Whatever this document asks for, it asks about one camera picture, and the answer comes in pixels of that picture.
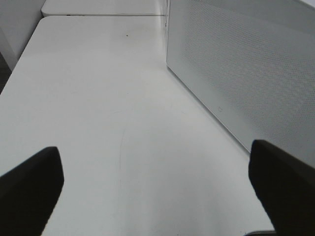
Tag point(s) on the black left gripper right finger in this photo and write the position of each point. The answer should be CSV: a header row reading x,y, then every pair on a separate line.
x,y
285,187

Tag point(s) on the white microwave door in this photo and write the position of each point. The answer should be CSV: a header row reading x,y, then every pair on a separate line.
x,y
252,64

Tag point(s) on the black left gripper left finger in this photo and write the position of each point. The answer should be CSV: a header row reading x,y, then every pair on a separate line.
x,y
29,193

